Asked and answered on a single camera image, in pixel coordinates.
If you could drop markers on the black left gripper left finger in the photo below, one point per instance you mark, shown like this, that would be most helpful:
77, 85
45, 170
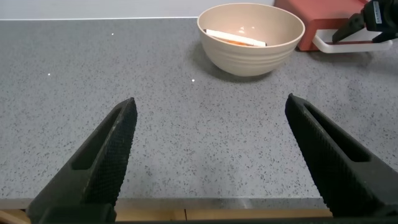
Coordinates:
102, 161

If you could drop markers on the white marker pen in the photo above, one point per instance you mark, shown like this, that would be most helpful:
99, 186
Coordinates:
230, 37

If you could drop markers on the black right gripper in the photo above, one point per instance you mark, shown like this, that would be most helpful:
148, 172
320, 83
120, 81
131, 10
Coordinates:
384, 15

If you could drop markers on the red drawer cabinet housing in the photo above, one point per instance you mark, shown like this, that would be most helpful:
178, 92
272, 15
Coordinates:
323, 9

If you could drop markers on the wooden table frame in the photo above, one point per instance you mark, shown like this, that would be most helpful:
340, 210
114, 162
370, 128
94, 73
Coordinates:
236, 214

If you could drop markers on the beige ribbed bowl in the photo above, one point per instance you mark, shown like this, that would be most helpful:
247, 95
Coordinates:
245, 59

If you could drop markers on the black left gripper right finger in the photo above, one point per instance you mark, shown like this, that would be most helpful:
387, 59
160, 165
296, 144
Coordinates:
335, 174

